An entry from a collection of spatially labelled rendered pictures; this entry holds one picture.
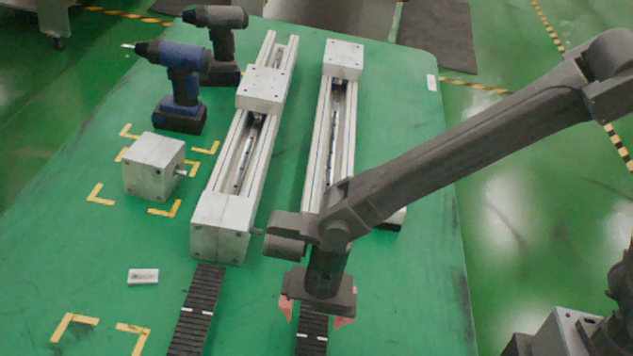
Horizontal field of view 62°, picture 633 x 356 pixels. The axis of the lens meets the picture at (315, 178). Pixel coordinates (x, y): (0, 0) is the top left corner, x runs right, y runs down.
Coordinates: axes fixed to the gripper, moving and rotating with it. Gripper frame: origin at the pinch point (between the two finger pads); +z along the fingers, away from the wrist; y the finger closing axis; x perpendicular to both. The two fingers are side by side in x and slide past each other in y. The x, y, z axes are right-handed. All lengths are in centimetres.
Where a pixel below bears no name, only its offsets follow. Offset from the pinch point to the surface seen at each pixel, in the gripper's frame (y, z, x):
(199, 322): 18.1, -0.1, 4.3
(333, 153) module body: -0.6, -2.4, -45.3
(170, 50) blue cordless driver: 40, -18, -52
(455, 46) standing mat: -93, 80, -329
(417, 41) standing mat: -64, 80, -324
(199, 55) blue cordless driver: 33, -18, -52
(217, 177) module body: 22.6, -5.1, -26.2
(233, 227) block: 16.5, -6.2, -12.1
